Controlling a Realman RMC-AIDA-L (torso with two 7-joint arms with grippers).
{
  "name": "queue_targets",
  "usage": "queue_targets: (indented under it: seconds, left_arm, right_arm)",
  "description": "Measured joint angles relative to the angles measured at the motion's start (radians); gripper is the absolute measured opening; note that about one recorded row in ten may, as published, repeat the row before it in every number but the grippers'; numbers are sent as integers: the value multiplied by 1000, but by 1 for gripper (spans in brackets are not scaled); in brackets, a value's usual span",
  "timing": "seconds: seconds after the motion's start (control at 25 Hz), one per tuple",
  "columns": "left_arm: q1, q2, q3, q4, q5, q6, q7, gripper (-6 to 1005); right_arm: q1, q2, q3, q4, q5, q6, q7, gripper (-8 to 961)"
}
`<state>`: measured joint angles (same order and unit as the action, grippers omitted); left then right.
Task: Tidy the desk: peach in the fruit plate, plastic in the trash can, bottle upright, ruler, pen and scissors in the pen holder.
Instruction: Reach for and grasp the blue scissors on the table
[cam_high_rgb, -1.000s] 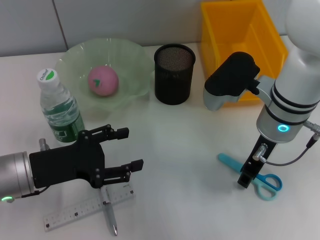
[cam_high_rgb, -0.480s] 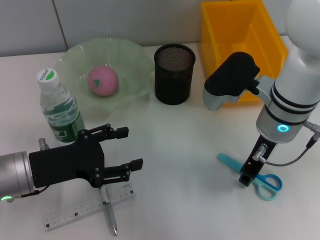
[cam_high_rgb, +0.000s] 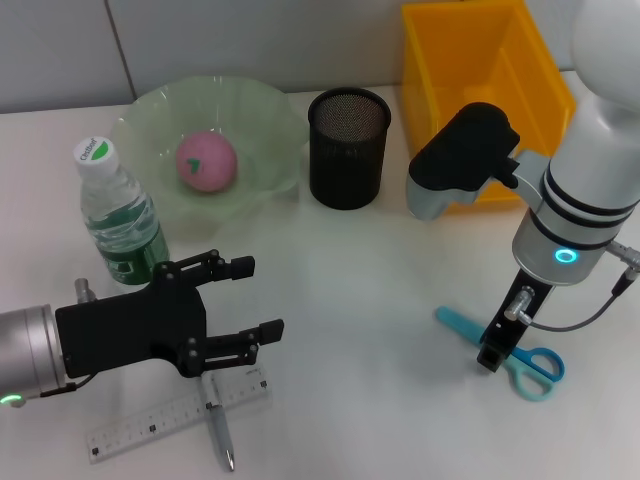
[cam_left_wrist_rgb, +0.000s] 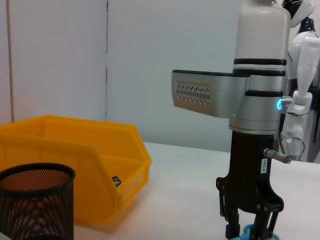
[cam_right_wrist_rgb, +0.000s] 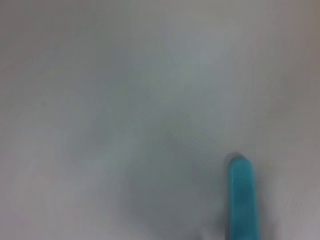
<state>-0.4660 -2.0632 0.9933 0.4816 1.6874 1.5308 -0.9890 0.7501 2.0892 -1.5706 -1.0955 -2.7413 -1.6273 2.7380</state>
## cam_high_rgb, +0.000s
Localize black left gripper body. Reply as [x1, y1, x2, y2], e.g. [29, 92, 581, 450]
[53, 261, 210, 380]

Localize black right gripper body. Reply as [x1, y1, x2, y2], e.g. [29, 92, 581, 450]
[481, 268, 555, 352]

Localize pink peach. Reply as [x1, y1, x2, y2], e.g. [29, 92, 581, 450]
[174, 130, 239, 195]

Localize clear green-label water bottle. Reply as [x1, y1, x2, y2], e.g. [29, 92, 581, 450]
[72, 135, 171, 294]

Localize blue scissors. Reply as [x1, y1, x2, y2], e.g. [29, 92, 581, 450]
[434, 305, 566, 403]

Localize clear plastic ruler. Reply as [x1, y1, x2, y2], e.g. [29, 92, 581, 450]
[85, 367, 274, 465]

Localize grey white pen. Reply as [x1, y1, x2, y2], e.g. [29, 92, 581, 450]
[199, 372, 236, 472]

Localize translucent green fruit plate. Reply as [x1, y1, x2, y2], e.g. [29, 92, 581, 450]
[109, 74, 310, 246]

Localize black mesh pen holder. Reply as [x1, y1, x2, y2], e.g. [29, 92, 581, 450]
[307, 87, 392, 211]

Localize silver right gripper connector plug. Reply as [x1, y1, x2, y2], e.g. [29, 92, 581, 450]
[503, 287, 534, 321]

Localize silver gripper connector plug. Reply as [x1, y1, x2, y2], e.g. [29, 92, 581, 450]
[74, 278, 99, 304]
[503, 287, 534, 321]

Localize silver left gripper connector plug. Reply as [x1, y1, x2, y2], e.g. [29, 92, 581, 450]
[74, 278, 99, 304]

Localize yellow plastic bin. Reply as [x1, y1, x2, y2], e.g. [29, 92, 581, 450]
[400, 0, 576, 215]

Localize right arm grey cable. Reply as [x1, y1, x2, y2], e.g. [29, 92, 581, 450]
[529, 239, 640, 331]

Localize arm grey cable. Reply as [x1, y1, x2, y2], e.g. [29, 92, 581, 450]
[529, 239, 640, 331]
[39, 372, 96, 399]

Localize left arm grey cable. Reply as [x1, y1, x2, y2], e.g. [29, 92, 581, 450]
[39, 372, 96, 399]

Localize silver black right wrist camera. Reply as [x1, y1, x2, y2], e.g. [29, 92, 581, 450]
[407, 102, 524, 221]

